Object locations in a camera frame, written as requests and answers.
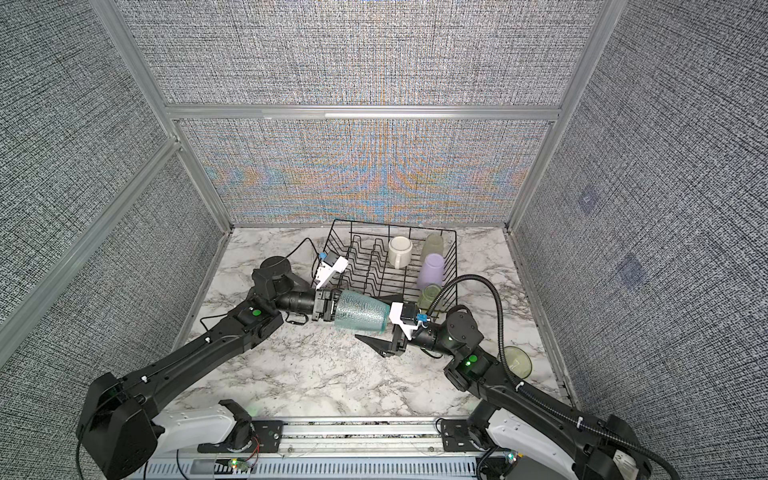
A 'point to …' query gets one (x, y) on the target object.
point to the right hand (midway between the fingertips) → (365, 314)
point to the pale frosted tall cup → (433, 244)
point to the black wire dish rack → (412, 265)
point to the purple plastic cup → (432, 270)
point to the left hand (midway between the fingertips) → (361, 313)
